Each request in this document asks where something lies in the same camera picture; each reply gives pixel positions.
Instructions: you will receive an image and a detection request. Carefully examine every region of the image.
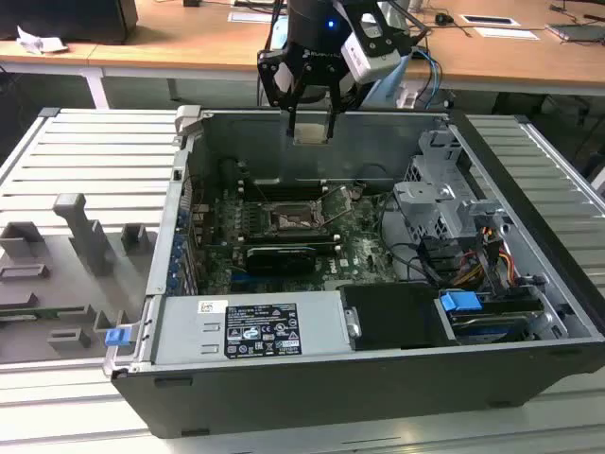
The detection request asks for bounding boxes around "blue cable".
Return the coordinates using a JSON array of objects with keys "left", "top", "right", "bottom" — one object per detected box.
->
[{"left": 409, "top": 45, "right": 444, "bottom": 111}]

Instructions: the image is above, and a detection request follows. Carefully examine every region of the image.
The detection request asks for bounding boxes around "CPU socket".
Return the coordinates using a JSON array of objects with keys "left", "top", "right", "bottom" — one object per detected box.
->
[{"left": 263, "top": 201, "right": 331, "bottom": 237}]

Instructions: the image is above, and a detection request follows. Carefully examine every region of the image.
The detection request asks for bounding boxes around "black open PC case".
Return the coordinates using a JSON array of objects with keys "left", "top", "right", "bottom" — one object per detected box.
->
[{"left": 102, "top": 104, "right": 605, "bottom": 441}]

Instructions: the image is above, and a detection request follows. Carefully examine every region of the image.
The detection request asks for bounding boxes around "hard disk in blue carrier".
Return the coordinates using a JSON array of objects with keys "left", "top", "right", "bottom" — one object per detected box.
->
[{"left": 438, "top": 290, "right": 545, "bottom": 345}]

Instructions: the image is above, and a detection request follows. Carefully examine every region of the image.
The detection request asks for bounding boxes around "silver square CPU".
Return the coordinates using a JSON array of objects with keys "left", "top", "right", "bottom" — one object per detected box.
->
[{"left": 292, "top": 123, "right": 331, "bottom": 146}]

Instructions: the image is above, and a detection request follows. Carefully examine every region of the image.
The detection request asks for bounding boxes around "white desk cable grommet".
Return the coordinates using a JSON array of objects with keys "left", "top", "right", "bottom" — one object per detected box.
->
[{"left": 460, "top": 13, "right": 521, "bottom": 27}]

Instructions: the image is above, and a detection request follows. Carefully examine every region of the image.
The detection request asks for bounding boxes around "black computer box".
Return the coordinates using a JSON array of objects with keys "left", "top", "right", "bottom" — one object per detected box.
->
[{"left": 0, "top": 0, "right": 139, "bottom": 44}]

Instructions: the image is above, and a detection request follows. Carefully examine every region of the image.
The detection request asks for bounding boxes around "yellow red power wire bundle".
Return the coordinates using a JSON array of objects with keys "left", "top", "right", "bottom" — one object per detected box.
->
[{"left": 451, "top": 225, "right": 519, "bottom": 290}]

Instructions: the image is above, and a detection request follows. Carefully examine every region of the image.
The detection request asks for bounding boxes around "black plastic shroud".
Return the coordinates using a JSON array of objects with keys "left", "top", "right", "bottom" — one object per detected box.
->
[{"left": 338, "top": 282, "right": 458, "bottom": 352}]

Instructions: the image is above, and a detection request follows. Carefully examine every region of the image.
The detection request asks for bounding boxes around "grey power supply unit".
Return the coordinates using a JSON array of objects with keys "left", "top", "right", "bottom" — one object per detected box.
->
[{"left": 153, "top": 290, "right": 355, "bottom": 366}]

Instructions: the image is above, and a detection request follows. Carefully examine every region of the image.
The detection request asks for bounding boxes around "green RAM stick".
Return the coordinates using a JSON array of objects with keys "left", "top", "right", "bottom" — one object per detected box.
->
[{"left": 0, "top": 306, "right": 94, "bottom": 323}]

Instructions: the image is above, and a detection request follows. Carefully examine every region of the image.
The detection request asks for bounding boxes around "black graphics card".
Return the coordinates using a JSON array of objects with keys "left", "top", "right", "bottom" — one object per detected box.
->
[{"left": 244, "top": 243, "right": 317, "bottom": 276}]

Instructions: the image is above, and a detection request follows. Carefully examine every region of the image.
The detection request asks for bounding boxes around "grey metal drive cage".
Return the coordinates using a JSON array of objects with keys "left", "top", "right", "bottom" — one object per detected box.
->
[{"left": 392, "top": 128, "right": 510, "bottom": 242}]

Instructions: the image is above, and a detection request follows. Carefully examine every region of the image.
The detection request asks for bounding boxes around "grey parts rack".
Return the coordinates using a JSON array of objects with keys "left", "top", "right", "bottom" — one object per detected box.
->
[{"left": 0, "top": 192, "right": 161, "bottom": 366}]

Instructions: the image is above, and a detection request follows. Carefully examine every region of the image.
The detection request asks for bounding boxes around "crumpled white paper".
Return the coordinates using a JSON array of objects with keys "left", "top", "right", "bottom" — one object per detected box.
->
[{"left": 16, "top": 26, "right": 67, "bottom": 54}]

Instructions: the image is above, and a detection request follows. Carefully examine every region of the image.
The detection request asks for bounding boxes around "wooden desk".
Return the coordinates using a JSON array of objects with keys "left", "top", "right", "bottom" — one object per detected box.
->
[{"left": 0, "top": 0, "right": 605, "bottom": 113}]

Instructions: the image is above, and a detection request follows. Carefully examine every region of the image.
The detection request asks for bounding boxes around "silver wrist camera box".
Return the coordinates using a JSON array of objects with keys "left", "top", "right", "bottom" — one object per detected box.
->
[{"left": 339, "top": 12, "right": 404, "bottom": 86}]

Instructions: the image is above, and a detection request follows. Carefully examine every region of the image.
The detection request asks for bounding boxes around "green motherboard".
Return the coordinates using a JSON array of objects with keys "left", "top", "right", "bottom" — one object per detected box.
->
[{"left": 188, "top": 182, "right": 403, "bottom": 294}]

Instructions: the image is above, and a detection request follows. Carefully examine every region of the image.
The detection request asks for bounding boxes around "grey notebook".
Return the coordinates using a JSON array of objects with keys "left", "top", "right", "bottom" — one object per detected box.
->
[{"left": 545, "top": 22, "right": 605, "bottom": 46}]

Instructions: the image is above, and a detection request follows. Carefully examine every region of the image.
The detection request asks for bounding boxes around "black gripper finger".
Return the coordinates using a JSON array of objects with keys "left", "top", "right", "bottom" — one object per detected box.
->
[
  {"left": 324, "top": 74, "right": 364, "bottom": 142},
  {"left": 257, "top": 44, "right": 309, "bottom": 138}
]

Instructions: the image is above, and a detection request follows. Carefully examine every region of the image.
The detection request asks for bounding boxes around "white paper sheet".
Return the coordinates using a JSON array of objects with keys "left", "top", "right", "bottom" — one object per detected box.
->
[
  {"left": 474, "top": 26, "right": 543, "bottom": 42},
  {"left": 228, "top": 11, "right": 280, "bottom": 25}
]

